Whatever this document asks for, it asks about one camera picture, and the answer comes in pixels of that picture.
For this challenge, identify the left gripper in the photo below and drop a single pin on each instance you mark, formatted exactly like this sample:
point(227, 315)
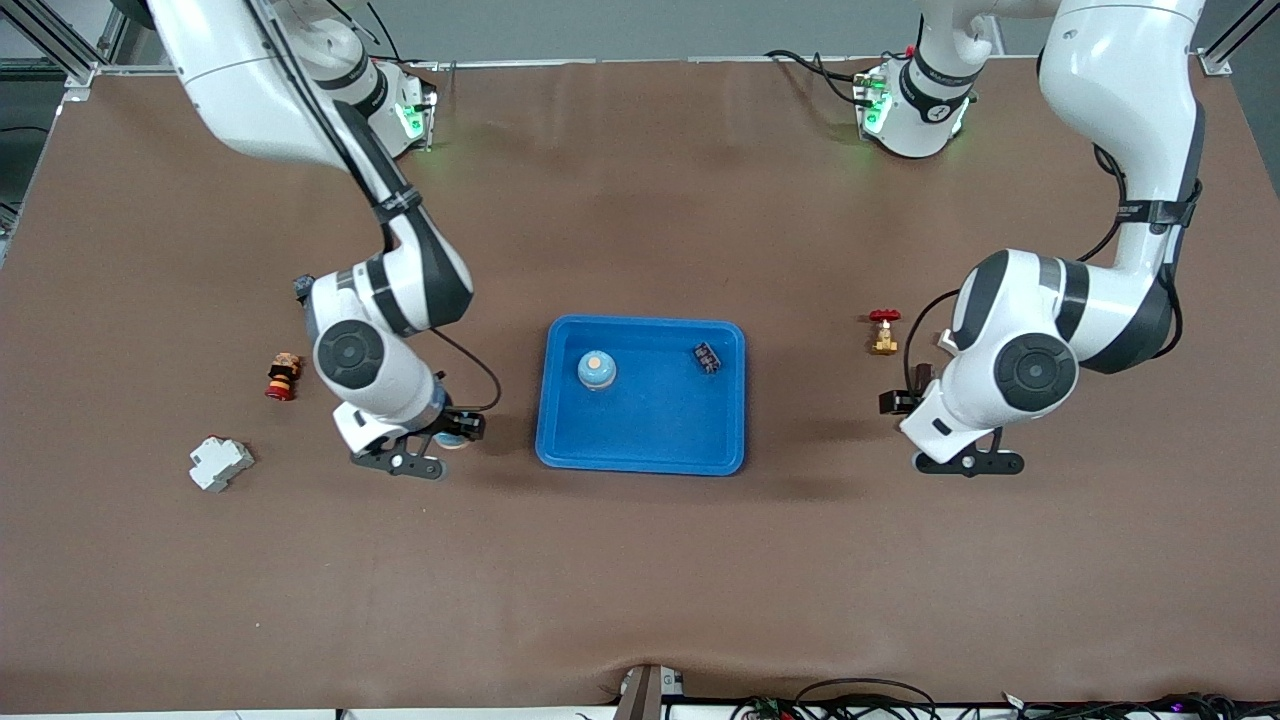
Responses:
point(916, 384)

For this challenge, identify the blue call bell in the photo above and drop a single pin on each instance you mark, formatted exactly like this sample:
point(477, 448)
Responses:
point(597, 372)
point(452, 442)

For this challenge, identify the blue plastic tray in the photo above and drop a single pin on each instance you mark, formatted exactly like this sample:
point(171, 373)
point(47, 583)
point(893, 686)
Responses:
point(650, 430)

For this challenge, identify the brown electrolytic capacitor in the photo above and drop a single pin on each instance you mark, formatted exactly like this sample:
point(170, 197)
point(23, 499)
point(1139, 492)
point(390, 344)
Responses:
point(921, 378)

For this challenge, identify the red yellow stacked push button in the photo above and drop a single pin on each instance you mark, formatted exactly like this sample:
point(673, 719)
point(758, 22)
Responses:
point(283, 378)

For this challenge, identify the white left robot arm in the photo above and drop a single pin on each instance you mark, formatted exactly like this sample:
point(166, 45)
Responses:
point(1100, 60)

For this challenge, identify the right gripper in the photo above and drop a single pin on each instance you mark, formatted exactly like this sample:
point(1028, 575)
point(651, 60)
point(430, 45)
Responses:
point(462, 424)

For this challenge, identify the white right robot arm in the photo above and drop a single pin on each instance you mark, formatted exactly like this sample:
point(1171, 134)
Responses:
point(385, 395)

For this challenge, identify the red black push button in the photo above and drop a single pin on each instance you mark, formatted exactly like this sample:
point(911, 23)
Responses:
point(300, 288)

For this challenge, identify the brown table cover mat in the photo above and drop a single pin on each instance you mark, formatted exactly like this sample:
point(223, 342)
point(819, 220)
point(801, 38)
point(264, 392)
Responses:
point(640, 580)

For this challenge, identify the white circuit breaker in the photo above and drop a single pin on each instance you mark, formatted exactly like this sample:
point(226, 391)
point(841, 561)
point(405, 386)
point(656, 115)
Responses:
point(220, 464)

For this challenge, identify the white curved plastic bracket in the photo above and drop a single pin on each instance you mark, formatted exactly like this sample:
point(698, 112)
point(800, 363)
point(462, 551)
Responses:
point(946, 340)

